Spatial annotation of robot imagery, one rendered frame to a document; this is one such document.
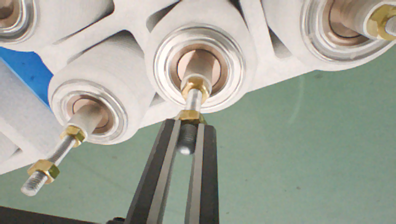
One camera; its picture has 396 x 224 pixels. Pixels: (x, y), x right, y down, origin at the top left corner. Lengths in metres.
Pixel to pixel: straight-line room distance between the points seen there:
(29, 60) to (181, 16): 0.36
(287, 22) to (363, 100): 0.43
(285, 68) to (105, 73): 0.19
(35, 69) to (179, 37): 0.35
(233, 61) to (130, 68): 0.11
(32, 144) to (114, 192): 0.43
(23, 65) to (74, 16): 0.25
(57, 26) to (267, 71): 0.21
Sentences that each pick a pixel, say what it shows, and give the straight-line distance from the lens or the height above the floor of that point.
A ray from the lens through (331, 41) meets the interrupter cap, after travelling 0.19.
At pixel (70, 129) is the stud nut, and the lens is 0.21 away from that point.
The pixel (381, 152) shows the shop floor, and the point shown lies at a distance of 0.72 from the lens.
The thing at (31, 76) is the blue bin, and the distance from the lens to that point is 0.47.
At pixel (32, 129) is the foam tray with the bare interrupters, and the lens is 0.46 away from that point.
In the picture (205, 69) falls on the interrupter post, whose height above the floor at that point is 0.27.
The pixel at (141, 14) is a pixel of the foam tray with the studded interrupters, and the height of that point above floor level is 0.18.
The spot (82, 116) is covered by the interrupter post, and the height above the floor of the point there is 0.27.
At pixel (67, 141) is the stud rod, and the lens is 0.20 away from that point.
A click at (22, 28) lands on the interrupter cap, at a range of 0.22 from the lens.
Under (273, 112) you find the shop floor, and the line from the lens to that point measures 0.52.
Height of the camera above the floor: 0.41
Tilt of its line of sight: 55 degrees down
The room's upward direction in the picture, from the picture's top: 173 degrees counter-clockwise
